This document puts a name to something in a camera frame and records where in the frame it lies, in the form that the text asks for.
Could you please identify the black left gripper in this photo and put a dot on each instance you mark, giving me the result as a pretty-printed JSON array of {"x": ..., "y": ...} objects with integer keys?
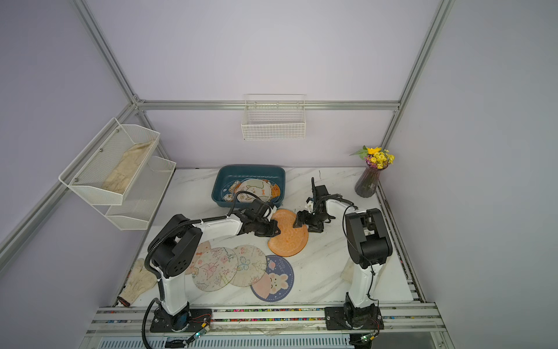
[{"x": 274, "y": 230}]

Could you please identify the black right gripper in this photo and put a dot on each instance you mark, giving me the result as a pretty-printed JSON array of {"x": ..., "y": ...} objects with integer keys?
[{"x": 312, "y": 217}]

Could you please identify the plain orange coaster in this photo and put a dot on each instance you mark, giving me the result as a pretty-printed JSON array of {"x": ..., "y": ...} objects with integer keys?
[{"x": 291, "y": 240}]

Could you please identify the cream dog bone coaster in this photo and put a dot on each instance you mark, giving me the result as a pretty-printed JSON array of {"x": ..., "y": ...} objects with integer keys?
[{"x": 260, "y": 188}]

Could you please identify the teal orange cats coaster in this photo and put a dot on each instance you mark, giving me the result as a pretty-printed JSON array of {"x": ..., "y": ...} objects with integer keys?
[{"x": 228, "y": 191}]

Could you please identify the cream butterfly coaster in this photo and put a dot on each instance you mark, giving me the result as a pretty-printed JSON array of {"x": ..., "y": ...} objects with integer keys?
[{"x": 251, "y": 267}]

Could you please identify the cream pink bow coaster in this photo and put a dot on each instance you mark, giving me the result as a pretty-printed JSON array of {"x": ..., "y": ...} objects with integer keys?
[{"x": 215, "y": 269}]

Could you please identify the purple pink bunny coaster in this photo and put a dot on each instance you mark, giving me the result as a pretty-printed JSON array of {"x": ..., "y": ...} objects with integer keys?
[{"x": 277, "y": 281}]

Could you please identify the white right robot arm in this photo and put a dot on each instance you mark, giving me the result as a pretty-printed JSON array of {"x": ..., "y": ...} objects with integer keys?
[{"x": 365, "y": 231}]

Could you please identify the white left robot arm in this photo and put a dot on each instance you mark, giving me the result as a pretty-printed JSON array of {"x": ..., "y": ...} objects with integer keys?
[{"x": 172, "y": 251}]

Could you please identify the teal plastic storage box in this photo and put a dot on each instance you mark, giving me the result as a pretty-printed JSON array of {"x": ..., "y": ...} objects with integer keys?
[{"x": 241, "y": 172}]

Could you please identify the ribbed glass vase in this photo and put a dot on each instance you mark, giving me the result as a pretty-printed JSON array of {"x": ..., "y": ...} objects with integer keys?
[{"x": 368, "y": 182}]

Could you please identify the white green glove on table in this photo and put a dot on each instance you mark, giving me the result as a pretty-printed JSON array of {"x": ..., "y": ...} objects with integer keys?
[{"x": 348, "y": 271}]

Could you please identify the yellow flower bouquet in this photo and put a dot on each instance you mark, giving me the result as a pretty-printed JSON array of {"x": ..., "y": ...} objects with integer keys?
[{"x": 375, "y": 158}]

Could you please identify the lower white mesh shelf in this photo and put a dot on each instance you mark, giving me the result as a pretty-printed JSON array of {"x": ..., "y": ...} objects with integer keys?
[{"x": 140, "y": 205}]

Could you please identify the white mesh shelf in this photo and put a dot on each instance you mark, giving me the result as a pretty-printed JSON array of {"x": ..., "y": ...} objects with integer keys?
[
  {"x": 88, "y": 171},
  {"x": 140, "y": 205}
]

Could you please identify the cream glove on table left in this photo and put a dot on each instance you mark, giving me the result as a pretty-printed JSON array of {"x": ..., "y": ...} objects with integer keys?
[{"x": 139, "y": 281}]

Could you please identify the cream glove in shelf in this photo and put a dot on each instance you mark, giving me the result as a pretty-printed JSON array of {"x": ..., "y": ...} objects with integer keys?
[{"x": 121, "y": 176}]

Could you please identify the upper white mesh shelf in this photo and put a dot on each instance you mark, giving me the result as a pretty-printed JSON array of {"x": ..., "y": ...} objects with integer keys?
[{"x": 88, "y": 171}]

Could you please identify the white wire wall basket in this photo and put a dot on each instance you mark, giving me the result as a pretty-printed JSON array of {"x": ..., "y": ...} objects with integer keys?
[{"x": 270, "y": 117}]

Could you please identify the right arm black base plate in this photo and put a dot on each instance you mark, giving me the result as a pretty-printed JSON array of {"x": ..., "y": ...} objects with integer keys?
[{"x": 349, "y": 318}]

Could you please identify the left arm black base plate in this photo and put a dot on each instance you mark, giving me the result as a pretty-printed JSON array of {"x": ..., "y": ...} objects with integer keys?
[{"x": 188, "y": 320}]

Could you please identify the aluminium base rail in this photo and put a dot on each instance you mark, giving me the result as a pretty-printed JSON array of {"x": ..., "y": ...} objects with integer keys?
[{"x": 273, "y": 320}]

